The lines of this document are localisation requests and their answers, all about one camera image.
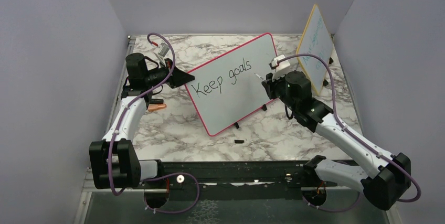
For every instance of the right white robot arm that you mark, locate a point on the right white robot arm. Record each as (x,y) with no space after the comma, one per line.
(379,175)

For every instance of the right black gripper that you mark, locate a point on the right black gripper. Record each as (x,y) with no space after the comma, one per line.
(269,84)

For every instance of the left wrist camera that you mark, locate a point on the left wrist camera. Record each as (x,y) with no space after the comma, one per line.
(160,52)

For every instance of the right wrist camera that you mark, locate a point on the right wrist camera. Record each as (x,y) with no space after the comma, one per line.
(280,67)

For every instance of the pink framed whiteboard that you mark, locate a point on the pink framed whiteboard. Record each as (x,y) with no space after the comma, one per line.
(226,90)

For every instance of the aluminium frame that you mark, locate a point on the aluminium frame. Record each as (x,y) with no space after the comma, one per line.
(86,191)

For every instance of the black mounting rail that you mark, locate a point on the black mounting rail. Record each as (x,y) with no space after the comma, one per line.
(245,180)

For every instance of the white whiteboard marker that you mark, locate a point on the white whiteboard marker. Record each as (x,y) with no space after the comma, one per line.
(260,77)

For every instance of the yellow framed whiteboard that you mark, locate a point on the yellow framed whiteboard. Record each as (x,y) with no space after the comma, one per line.
(315,40)

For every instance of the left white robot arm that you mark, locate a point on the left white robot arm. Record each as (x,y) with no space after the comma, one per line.
(113,159)

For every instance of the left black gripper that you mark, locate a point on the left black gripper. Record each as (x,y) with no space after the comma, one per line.
(178,77)

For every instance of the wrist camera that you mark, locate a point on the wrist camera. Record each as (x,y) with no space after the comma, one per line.
(160,52)
(280,67)

